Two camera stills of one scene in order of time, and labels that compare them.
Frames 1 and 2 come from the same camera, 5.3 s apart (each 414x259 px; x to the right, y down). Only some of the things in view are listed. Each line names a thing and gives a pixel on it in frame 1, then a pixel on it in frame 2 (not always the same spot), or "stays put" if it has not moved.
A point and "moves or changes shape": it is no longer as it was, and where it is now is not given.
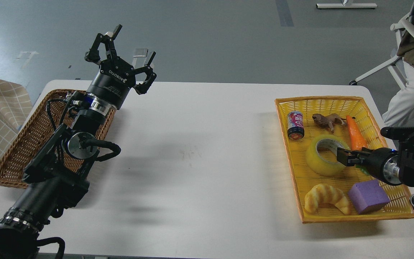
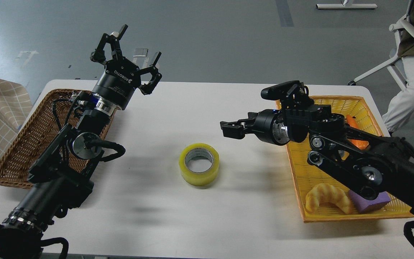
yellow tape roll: (319, 164) moves or changes shape
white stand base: (346, 5) stays put
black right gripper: (383, 163) → (269, 126)
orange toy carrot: (358, 140) stays put
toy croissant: (322, 193) stays put
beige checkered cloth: (4, 107) stays put
